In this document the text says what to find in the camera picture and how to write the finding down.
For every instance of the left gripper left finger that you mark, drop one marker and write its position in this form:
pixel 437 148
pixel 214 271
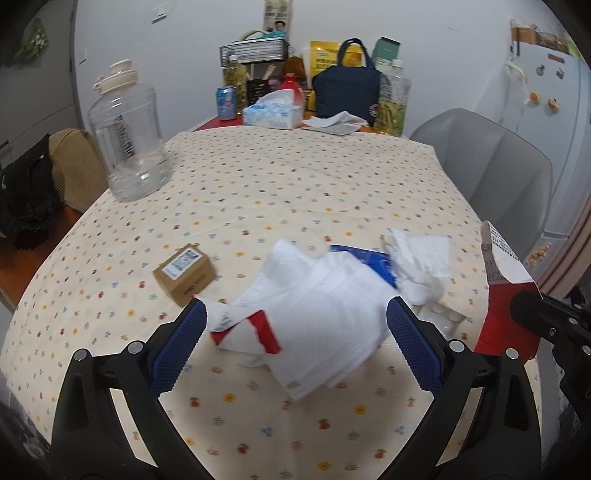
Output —
pixel 88 441

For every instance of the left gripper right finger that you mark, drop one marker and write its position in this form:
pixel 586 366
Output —
pixel 504 438

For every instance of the red white paper carton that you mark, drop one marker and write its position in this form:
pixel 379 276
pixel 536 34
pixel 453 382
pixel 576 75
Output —
pixel 507 277

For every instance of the white pill blister pack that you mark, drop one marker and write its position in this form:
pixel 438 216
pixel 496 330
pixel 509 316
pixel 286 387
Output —
pixel 446 320

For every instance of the white tissue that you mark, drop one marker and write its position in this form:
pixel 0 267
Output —
pixel 421 265

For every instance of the small brown cardboard box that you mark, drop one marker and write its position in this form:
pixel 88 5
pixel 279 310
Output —
pixel 185 274

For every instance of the blue tissue pack wrapper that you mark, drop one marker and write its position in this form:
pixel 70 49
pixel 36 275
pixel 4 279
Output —
pixel 377 261

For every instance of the white paper towel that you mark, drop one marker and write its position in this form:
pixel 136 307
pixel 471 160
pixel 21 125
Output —
pixel 312 321

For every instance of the white refrigerator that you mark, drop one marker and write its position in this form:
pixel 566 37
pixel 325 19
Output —
pixel 543 95

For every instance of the black garment on chair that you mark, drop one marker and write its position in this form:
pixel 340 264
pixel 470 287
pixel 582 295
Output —
pixel 30 202

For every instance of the tan wooden chair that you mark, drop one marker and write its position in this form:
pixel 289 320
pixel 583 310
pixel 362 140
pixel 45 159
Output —
pixel 80 178

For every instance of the clear bottle with green contents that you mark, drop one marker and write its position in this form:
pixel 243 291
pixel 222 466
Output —
pixel 393 100

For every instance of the white papers on table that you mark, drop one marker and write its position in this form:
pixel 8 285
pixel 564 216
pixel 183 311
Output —
pixel 340 124

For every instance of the navy blue lunch bag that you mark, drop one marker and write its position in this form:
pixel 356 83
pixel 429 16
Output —
pixel 352 89

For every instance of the large clear water jug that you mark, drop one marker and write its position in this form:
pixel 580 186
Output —
pixel 124 123

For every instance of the green tall box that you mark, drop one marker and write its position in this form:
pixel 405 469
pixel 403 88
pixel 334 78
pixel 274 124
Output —
pixel 386 49

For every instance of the grey door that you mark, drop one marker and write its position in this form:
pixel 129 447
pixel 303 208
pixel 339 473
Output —
pixel 40 97

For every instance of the blue white tissue box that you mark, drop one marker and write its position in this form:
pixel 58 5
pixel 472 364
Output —
pixel 276 110

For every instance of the yellow snack bag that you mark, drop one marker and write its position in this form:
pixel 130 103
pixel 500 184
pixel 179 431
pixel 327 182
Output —
pixel 324 54

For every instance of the red white bottle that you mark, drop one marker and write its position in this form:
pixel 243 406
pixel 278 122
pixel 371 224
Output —
pixel 290 82

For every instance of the blue soda can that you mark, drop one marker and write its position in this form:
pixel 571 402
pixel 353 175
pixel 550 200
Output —
pixel 226 103

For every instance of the black utensil holder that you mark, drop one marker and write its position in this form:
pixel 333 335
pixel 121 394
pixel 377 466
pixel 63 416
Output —
pixel 255 89

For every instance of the jar of yellow pickles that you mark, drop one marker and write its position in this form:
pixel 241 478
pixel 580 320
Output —
pixel 235 75

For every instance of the green plush hanging toy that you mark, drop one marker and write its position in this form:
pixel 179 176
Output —
pixel 34 45

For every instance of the black wire basket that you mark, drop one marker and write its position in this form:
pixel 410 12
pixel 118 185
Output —
pixel 263 50

